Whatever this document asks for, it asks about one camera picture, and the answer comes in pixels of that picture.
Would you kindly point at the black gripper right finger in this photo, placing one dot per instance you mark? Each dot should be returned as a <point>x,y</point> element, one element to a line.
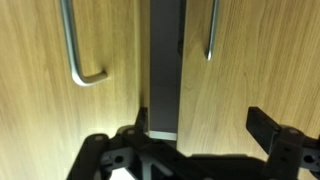
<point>286,156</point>

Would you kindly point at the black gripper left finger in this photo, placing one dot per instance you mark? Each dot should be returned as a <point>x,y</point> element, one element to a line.
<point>133,156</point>

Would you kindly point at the wooden cabinet door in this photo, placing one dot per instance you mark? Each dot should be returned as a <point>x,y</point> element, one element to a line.
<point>260,66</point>
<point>33,100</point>

